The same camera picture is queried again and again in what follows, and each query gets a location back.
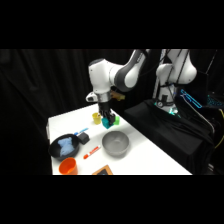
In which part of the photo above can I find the black bowl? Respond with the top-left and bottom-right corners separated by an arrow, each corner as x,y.
47,133 -> 81,162

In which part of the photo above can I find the black curtain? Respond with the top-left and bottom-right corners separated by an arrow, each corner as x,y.
0,49 -> 224,176

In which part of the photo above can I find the yellow cup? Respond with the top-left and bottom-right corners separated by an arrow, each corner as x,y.
91,112 -> 102,126

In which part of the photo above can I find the black cloth-covered stand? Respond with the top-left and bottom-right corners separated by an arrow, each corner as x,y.
120,98 -> 216,176

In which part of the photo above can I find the blue taped bar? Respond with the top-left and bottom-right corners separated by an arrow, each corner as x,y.
180,88 -> 204,110

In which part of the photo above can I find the teal blue cube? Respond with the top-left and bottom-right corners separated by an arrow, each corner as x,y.
101,117 -> 115,130

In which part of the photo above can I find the brown wooden block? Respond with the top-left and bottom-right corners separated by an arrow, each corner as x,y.
91,164 -> 114,176

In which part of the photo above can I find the grey bowl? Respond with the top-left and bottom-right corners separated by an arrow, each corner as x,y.
101,130 -> 131,159

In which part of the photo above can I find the light blue cloth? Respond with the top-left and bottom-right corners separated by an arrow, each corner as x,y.
57,136 -> 77,157

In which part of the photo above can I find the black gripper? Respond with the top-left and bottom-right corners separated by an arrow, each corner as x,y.
97,100 -> 117,123

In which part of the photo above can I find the red marker pen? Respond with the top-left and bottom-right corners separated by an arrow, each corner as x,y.
82,145 -> 102,160

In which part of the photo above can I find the yellow cable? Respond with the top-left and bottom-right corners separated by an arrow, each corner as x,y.
214,108 -> 224,150

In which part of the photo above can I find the blue marker pen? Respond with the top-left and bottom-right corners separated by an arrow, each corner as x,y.
73,127 -> 90,136

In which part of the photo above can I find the small black cube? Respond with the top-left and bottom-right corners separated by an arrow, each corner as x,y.
76,131 -> 91,145

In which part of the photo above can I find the orange cup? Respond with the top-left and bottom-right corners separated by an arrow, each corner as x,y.
58,156 -> 80,176

